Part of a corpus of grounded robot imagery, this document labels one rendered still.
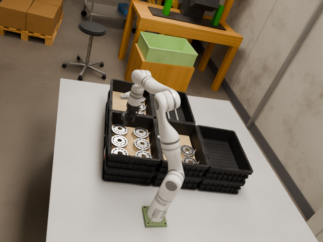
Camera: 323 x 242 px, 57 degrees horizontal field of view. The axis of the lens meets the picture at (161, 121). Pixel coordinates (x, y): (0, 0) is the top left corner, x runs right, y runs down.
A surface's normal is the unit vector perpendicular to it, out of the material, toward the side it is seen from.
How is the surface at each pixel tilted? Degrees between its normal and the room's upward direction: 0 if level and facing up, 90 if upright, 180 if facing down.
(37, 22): 90
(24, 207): 0
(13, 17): 90
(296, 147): 90
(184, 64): 90
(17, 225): 0
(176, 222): 0
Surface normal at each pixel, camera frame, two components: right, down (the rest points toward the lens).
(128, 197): 0.29, -0.77
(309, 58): -0.94, -0.10
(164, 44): 0.29, 0.64
